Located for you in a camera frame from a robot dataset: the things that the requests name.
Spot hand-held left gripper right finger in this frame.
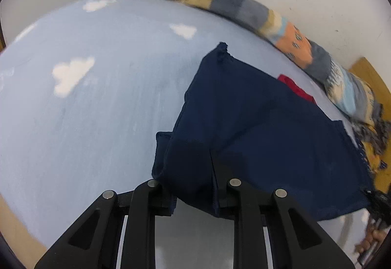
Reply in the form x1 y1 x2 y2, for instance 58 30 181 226
217 178 356 269

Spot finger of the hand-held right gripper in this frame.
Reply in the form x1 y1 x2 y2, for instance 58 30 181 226
363 190 391 221

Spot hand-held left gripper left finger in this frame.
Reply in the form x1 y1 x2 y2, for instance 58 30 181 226
34 179 178 269

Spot navy work jacket red collar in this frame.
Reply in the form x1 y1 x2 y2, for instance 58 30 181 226
152 42 375 221

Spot person's right hand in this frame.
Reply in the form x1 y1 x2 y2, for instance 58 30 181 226
354 228 387 254

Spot colourful patterned cloth pile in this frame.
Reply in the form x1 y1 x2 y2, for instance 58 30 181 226
351 118 391 172

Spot light blue cloud bed sheet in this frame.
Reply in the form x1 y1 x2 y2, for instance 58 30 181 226
0 0 376 269

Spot wooden headboard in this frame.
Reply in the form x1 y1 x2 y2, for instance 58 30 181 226
348 56 391 196

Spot striped patchwork quilt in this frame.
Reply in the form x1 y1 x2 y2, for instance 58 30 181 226
97 0 384 126

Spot wooden bed frame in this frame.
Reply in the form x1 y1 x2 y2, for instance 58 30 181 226
0 192 48 263

